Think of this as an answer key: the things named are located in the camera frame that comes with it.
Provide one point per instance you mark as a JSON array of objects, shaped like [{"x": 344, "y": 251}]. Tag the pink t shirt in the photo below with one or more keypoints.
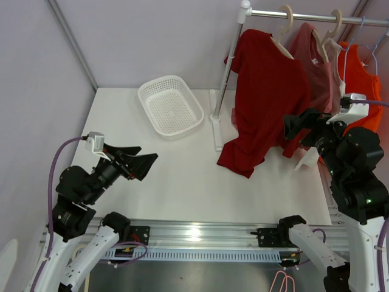
[{"x": 319, "y": 79}]

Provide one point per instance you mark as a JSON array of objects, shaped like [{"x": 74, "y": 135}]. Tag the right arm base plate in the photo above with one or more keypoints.
[{"x": 272, "y": 238}]

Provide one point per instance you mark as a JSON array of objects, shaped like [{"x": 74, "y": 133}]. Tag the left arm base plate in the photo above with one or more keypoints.
[{"x": 140, "y": 234}]

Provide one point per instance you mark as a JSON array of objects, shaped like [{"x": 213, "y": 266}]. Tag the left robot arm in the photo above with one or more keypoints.
[{"x": 71, "y": 215}]

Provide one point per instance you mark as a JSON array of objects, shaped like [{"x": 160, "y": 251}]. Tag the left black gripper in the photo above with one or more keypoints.
[{"x": 140, "y": 164}]

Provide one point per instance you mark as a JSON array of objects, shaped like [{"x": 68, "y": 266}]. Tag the metal clothes rack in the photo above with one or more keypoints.
[{"x": 245, "y": 11}]

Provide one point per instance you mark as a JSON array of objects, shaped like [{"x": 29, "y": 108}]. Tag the dark red t shirt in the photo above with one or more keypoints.
[{"x": 269, "y": 86}]

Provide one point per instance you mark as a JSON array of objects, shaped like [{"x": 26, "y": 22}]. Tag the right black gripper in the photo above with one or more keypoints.
[{"x": 293, "y": 123}]

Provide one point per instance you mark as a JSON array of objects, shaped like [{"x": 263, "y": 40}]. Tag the white cable duct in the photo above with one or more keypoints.
[{"x": 205, "y": 255}]

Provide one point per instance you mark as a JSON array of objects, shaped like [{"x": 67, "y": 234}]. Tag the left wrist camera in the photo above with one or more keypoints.
[{"x": 95, "y": 144}]

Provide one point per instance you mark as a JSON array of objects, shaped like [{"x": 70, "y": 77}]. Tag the light blue wire hanger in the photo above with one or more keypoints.
[{"x": 364, "y": 47}]

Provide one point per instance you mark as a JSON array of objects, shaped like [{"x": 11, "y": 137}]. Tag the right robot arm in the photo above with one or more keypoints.
[{"x": 350, "y": 155}]

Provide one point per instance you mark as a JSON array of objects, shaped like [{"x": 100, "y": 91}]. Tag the beige wooden hanger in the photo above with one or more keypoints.
[
  {"x": 320, "y": 42},
  {"x": 284, "y": 30}
]

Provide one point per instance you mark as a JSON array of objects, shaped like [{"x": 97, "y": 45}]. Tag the orange t shirt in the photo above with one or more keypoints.
[{"x": 357, "y": 80}]

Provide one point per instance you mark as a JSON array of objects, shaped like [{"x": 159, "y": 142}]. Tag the white t shirt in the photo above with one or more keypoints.
[{"x": 337, "y": 67}]

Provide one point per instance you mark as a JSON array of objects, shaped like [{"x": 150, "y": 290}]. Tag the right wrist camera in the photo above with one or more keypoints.
[{"x": 353, "y": 107}]

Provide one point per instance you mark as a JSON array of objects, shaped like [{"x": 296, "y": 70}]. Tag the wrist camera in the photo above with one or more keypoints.
[
  {"x": 353, "y": 107},
  {"x": 95, "y": 144}
]

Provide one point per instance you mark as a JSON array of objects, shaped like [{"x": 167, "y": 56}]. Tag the pink wire hanger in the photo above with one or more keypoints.
[{"x": 286, "y": 282}]

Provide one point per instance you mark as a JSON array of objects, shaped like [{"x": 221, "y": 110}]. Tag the white plastic basket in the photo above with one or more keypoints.
[{"x": 171, "y": 107}]

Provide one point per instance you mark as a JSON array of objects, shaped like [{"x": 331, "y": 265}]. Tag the aluminium rail frame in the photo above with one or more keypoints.
[{"x": 213, "y": 209}]

